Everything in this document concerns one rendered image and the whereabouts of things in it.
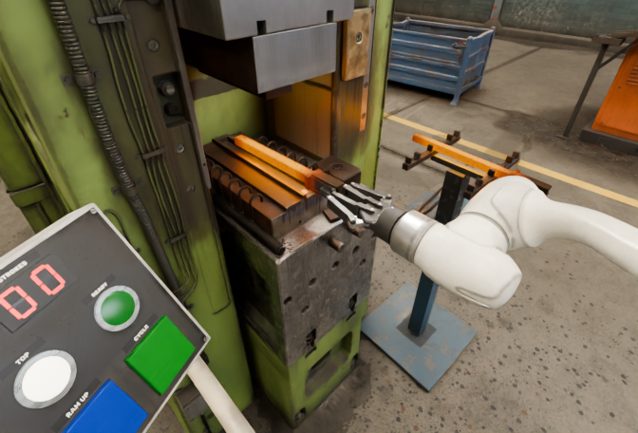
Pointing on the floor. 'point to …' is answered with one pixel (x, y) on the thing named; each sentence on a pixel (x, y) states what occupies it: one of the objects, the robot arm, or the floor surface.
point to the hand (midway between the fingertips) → (327, 186)
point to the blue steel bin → (439, 55)
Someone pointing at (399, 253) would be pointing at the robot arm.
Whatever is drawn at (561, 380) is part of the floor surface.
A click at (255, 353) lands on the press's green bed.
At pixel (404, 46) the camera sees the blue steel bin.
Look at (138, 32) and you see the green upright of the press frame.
